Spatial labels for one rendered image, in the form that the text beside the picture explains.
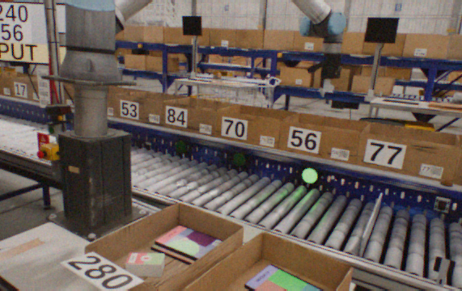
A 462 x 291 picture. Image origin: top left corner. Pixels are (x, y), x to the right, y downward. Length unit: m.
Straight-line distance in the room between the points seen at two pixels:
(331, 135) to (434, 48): 4.55
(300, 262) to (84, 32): 0.95
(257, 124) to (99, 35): 0.98
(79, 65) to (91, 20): 0.14
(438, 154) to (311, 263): 0.86
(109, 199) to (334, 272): 0.78
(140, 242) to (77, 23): 0.71
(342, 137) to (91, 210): 1.14
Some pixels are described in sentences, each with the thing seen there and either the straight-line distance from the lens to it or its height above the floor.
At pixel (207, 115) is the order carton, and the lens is 2.04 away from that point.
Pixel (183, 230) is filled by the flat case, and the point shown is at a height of 0.78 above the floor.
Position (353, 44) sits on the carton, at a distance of 6.34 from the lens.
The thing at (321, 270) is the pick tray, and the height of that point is 0.80.
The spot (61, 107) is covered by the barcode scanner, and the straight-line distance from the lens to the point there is 1.82.
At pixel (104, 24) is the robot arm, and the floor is 1.44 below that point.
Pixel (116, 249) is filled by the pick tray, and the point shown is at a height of 0.79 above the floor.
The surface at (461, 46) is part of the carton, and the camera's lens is 6.22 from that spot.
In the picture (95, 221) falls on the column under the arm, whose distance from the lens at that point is 1.33.
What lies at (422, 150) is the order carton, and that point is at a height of 1.01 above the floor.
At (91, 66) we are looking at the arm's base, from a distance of 1.22.
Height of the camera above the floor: 1.40
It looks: 16 degrees down
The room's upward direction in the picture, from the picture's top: 3 degrees clockwise
